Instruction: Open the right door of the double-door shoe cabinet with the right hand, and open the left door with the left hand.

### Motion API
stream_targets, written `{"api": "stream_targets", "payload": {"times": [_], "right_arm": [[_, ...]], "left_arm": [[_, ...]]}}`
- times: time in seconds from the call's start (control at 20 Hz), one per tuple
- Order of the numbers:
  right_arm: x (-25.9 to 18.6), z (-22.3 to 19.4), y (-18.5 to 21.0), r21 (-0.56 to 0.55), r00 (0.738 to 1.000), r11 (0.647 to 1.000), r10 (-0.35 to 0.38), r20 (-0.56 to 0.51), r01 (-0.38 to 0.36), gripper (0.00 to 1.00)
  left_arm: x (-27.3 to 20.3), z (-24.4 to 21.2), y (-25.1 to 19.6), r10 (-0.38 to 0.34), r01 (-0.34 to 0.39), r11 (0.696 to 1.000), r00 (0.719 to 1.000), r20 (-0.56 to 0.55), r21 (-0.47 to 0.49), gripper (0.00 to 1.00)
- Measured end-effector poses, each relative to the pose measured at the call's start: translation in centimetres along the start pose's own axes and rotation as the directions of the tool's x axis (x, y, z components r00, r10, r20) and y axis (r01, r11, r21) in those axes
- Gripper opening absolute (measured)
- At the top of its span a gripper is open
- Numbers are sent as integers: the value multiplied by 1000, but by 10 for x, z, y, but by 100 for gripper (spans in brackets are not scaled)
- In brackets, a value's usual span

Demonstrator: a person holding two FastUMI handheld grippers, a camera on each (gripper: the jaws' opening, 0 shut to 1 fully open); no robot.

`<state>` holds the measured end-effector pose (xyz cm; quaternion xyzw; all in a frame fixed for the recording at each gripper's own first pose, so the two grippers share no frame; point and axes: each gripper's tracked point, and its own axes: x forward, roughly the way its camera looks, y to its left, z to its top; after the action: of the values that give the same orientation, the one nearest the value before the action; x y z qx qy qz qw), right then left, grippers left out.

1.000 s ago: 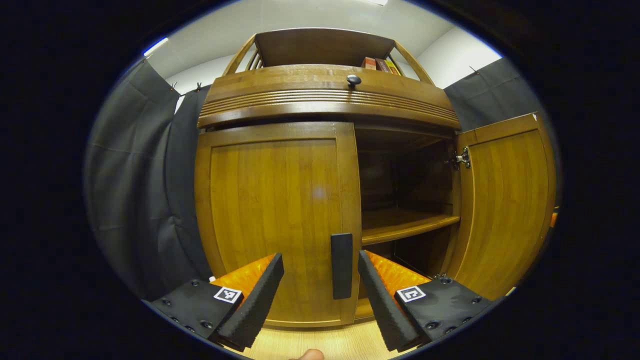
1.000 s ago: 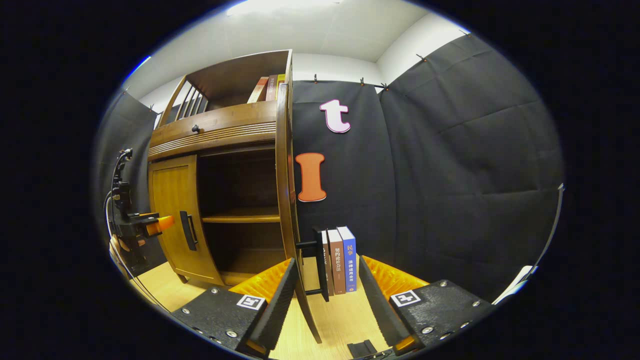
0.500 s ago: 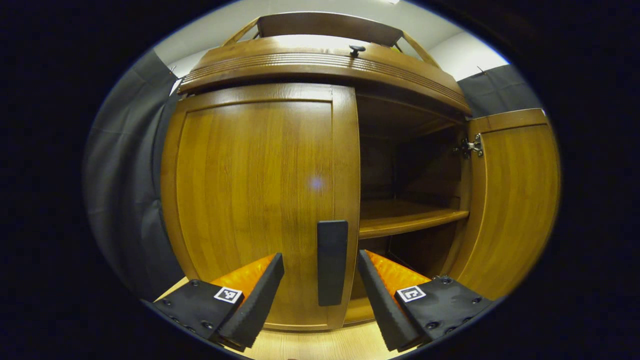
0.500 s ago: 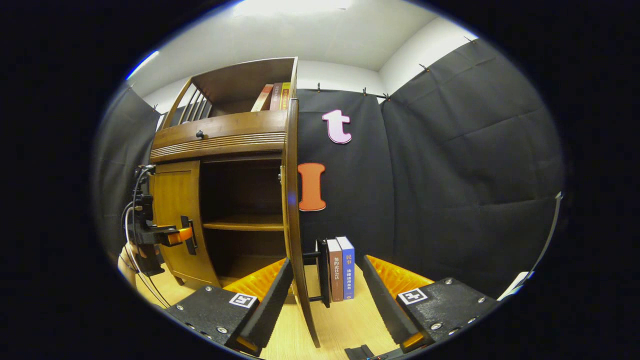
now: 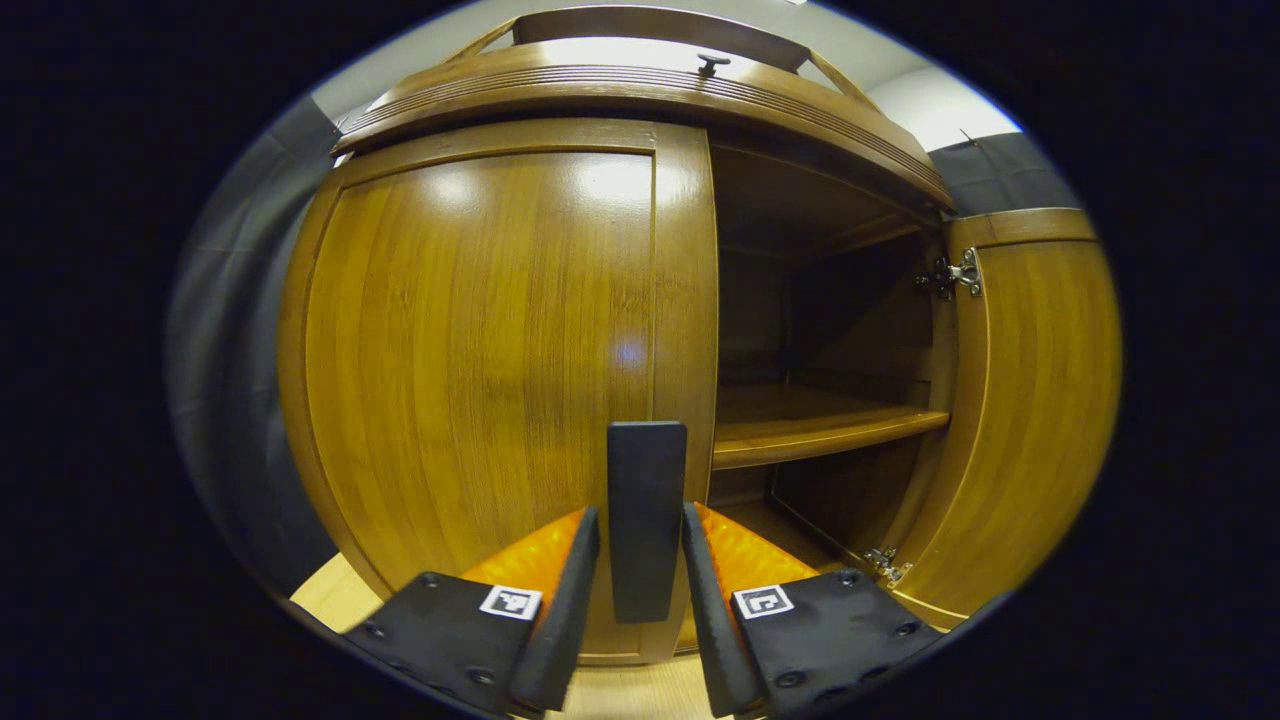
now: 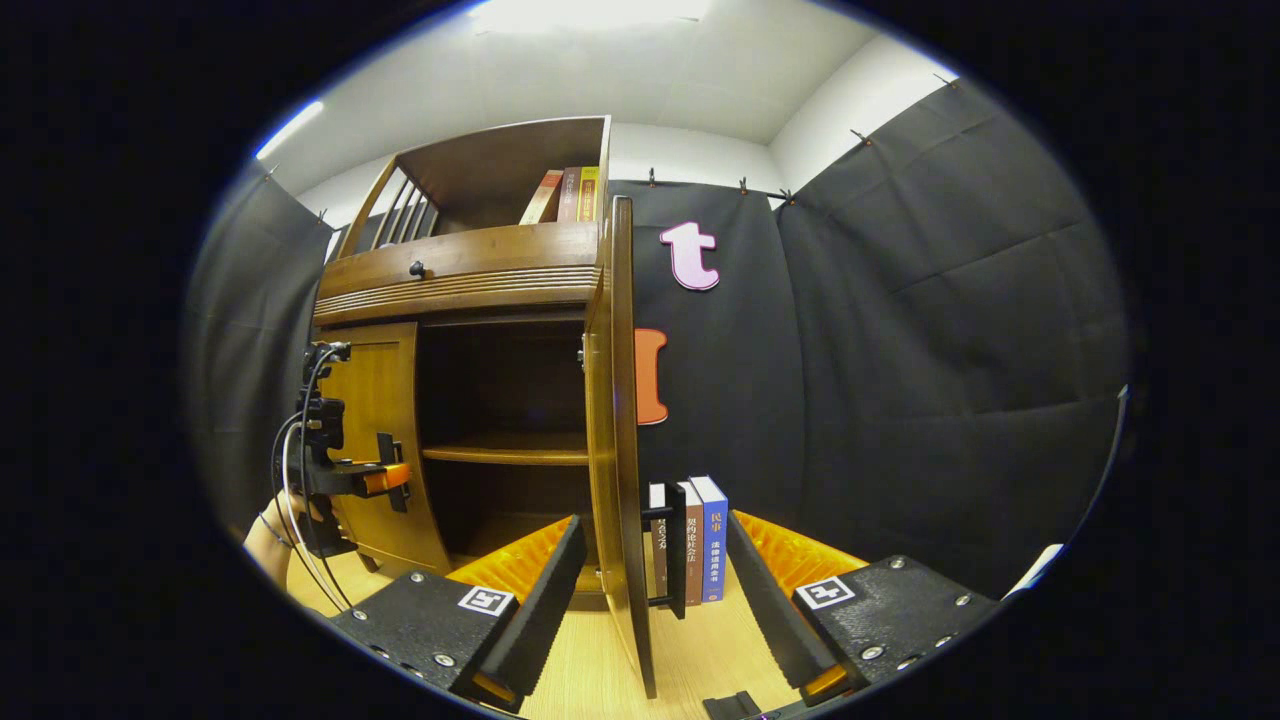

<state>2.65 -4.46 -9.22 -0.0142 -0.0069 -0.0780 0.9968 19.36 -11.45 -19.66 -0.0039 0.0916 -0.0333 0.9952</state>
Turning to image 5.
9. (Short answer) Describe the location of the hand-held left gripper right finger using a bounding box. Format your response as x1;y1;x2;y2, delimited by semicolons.
682;500;946;720

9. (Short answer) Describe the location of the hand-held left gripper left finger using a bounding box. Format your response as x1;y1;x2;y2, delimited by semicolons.
343;505;602;719

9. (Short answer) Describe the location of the wooden cabinet door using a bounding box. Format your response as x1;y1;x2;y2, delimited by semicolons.
277;118;720;668
880;207;1123;631

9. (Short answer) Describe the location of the wooden double-door shoe cabinet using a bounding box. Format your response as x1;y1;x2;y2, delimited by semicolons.
277;5;1123;668

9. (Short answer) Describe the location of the silver door hinge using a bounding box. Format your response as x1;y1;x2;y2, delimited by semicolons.
915;247;984;301
865;545;913;588

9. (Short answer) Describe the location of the wooden inner shelf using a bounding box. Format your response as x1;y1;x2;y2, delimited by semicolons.
712;385;951;471

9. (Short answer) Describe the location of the wooden drawer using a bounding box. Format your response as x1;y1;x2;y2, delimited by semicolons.
333;42;956;211

